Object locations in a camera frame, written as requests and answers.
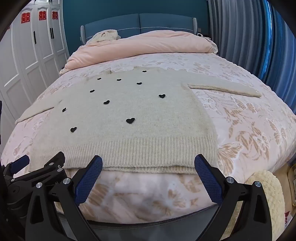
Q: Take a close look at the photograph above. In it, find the beige heart-pattern knit sweater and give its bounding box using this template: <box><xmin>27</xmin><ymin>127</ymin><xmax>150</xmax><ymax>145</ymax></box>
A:
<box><xmin>21</xmin><ymin>68</ymin><xmax>260</xmax><ymax>174</ymax></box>

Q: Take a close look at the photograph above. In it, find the floral pink bedspread bed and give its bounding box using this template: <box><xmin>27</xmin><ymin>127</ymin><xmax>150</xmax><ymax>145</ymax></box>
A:
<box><xmin>1</xmin><ymin>53</ymin><xmax>295</xmax><ymax>223</ymax></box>

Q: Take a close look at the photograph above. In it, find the white wardrobe with red stickers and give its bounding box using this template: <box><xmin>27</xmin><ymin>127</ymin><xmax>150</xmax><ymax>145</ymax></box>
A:
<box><xmin>0</xmin><ymin>0</ymin><xmax>70</xmax><ymax>121</ymax></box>

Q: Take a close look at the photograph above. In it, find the cream garment on duvet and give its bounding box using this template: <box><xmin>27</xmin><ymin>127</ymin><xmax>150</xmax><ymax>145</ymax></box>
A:
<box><xmin>86</xmin><ymin>30</ymin><xmax>121</xmax><ymax>44</ymax></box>

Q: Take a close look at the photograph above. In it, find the blue padded headboard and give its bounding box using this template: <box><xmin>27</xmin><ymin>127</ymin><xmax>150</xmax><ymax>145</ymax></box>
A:
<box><xmin>80</xmin><ymin>13</ymin><xmax>198</xmax><ymax>44</ymax></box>

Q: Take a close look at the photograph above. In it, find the pink folded duvet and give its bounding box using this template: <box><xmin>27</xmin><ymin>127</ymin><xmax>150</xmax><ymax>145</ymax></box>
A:
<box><xmin>60</xmin><ymin>30</ymin><xmax>218</xmax><ymax>75</ymax></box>

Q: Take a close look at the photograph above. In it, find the blue grey curtain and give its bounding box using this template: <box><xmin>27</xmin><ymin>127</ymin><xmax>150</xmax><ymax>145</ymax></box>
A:
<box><xmin>208</xmin><ymin>0</ymin><xmax>295</xmax><ymax>111</ymax></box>

